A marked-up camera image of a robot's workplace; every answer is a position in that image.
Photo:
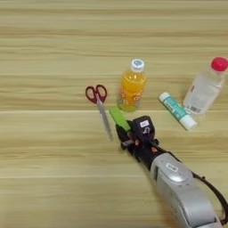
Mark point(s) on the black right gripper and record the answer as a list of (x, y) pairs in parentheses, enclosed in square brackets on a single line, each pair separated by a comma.
[(145, 151)]

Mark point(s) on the green rectangular block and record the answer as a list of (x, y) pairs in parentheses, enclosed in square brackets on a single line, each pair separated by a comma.
[(118, 117)]

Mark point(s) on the orange juice bottle white cap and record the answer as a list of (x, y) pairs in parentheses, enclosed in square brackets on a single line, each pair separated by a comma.
[(132, 87)]

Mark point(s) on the teal white glue stick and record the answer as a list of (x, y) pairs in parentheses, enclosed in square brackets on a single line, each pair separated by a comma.
[(176, 109)]

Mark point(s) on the clear bottle red cap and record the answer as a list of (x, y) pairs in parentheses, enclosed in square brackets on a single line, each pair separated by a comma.
[(205, 89)]

